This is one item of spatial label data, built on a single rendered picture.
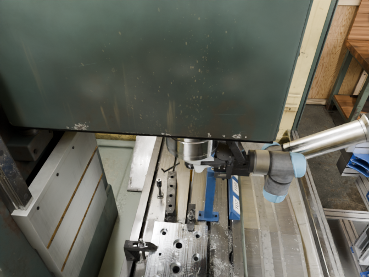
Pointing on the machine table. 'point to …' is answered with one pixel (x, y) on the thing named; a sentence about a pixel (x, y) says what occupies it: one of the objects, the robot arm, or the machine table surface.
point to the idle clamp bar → (171, 194)
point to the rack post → (210, 215)
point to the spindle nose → (191, 148)
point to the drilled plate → (157, 238)
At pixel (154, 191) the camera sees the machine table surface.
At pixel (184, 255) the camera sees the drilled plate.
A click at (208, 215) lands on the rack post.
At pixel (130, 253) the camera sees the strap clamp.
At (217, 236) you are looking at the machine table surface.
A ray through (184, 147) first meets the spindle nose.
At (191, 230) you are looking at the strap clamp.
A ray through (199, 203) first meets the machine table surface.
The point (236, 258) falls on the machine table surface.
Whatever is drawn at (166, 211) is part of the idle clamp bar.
